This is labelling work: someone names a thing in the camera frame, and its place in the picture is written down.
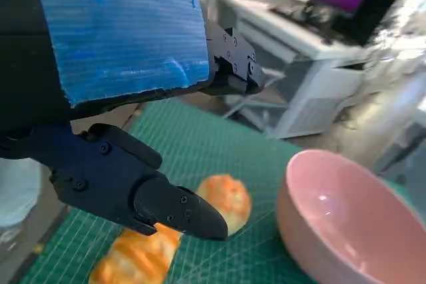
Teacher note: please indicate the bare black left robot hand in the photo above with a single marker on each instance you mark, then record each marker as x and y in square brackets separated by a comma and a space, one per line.
[116, 48]

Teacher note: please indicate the round toy bread roll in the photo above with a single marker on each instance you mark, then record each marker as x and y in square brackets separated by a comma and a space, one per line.
[236, 204]

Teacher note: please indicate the long toy bread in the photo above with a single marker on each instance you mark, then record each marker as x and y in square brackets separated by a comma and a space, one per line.
[139, 257]

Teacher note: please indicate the pink bowl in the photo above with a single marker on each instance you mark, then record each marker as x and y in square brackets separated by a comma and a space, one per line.
[349, 224]

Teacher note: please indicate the green cutting mat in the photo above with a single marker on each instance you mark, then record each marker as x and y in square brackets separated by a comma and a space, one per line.
[206, 151]

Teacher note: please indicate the white desk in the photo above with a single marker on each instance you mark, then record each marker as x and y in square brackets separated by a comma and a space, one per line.
[283, 34]

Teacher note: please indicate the white perforated cabinet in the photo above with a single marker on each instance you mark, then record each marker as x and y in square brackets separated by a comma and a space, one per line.
[316, 111]

